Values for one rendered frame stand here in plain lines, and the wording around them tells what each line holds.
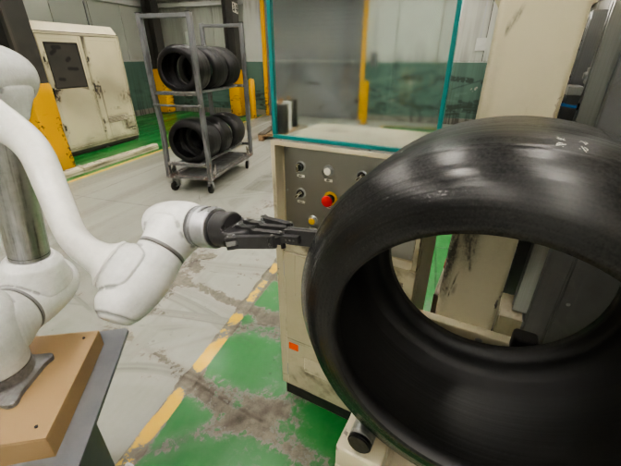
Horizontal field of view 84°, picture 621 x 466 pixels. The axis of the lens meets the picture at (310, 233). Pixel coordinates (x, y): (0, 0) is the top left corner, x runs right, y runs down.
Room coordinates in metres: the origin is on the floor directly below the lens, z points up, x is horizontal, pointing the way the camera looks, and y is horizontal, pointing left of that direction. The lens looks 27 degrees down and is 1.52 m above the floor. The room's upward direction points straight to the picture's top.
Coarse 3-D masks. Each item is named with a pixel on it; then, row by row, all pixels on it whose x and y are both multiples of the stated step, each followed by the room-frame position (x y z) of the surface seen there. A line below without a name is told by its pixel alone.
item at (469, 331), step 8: (424, 312) 0.69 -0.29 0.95; (432, 320) 0.66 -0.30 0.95; (440, 320) 0.65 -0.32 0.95; (448, 320) 0.65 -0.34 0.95; (456, 320) 0.65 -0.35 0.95; (448, 328) 0.64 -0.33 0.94; (456, 328) 0.63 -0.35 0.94; (464, 328) 0.63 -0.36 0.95; (472, 328) 0.63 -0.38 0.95; (480, 328) 0.63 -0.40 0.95; (464, 336) 0.62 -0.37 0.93; (472, 336) 0.61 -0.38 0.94; (480, 336) 0.61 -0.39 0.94; (488, 336) 0.60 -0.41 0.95; (496, 336) 0.60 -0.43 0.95; (504, 336) 0.60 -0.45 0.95; (496, 344) 0.59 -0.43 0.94; (504, 344) 0.58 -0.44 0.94
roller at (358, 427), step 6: (354, 426) 0.40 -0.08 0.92; (360, 426) 0.40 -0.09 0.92; (354, 432) 0.39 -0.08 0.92; (360, 432) 0.39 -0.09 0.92; (366, 432) 0.39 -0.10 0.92; (348, 438) 0.39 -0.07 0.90; (354, 438) 0.38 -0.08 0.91; (360, 438) 0.38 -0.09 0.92; (366, 438) 0.38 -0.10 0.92; (372, 438) 0.39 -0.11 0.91; (354, 444) 0.38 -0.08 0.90; (360, 444) 0.38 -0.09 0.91; (366, 444) 0.37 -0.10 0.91; (372, 444) 0.38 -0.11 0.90; (360, 450) 0.38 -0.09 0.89; (366, 450) 0.37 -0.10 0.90
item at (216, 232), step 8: (216, 216) 0.63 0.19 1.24; (224, 216) 0.62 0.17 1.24; (232, 216) 0.64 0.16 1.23; (240, 216) 0.66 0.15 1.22; (208, 224) 0.62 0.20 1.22; (216, 224) 0.61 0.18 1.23; (224, 224) 0.61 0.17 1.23; (232, 224) 0.63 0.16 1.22; (248, 224) 0.62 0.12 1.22; (208, 232) 0.61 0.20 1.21; (216, 232) 0.60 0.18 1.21; (224, 232) 0.60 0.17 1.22; (232, 232) 0.59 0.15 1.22; (240, 232) 0.59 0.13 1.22; (248, 232) 0.59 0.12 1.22; (216, 240) 0.61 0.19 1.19; (224, 240) 0.60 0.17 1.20
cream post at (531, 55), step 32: (512, 0) 0.67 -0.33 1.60; (544, 0) 0.65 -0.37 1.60; (576, 0) 0.63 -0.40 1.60; (512, 32) 0.67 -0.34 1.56; (544, 32) 0.64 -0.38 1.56; (576, 32) 0.62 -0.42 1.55; (512, 64) 0.66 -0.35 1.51; (544, 64) 0.64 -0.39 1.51; (512, 96) 0.65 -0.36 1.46; (544, 96) 0.63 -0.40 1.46; (448, 256) 0.68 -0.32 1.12; (480, 256) 0.65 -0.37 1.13; (512, 256) 0.62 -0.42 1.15; (448, 288) 0.67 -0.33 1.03; (480, 288) 0.64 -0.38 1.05; (480, 320) 0.63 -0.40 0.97
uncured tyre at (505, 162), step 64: (448, 128) 0.53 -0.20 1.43; (512, 128) 0.42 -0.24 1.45; (576, 128) 0.43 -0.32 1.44; (384, 192) 0.39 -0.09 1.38; (448, 192) 0.34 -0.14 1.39; (512, 192) 0.31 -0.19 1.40; (576, 192) 0.30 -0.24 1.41; (320, 256) 0.42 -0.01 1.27; (384, 256) 0.63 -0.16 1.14; (576, 256) 0.28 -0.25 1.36; (320, 320) 0.41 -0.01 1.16; (384, 320) 0.60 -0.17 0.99; (384, 384) 0.48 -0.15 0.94; (448, 384) 0.50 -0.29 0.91; (512, 384) 0.48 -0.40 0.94; (576, 384) 0.43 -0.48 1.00; (448, 448) 0.37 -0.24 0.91; (512, 448) 0.36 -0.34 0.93; (576, 448) 0.33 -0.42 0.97
